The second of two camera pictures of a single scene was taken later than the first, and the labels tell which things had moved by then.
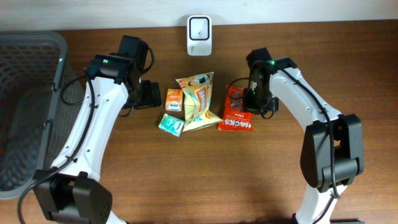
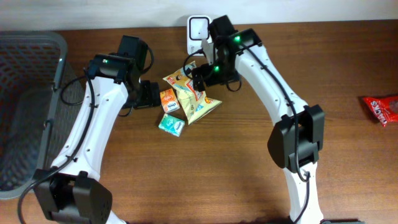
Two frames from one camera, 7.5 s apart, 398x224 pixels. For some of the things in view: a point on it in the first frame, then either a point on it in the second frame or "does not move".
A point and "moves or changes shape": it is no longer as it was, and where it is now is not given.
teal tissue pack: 172,125 does not move
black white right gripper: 272,105 -> 198,76
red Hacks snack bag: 236,118 -> 385,107
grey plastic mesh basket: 41,93 does not move
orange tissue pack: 174,99 moves or changes shape
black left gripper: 152,95 does not move
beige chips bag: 197,98 moves or changes shape
